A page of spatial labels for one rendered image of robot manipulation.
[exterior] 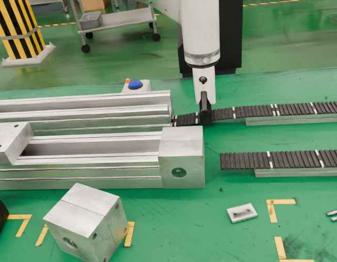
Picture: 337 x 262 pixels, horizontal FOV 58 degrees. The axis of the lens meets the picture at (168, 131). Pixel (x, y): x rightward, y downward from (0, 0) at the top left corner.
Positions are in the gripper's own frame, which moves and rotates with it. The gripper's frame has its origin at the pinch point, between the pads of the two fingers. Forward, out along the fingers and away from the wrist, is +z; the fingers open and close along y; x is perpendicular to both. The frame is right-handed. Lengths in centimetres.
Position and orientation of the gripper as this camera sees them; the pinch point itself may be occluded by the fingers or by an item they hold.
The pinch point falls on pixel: (205, 113)
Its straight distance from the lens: 83.0
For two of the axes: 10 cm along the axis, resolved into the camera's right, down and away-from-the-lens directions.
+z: 1.2, 8.0, 5.9
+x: -9.9, 0.4, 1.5
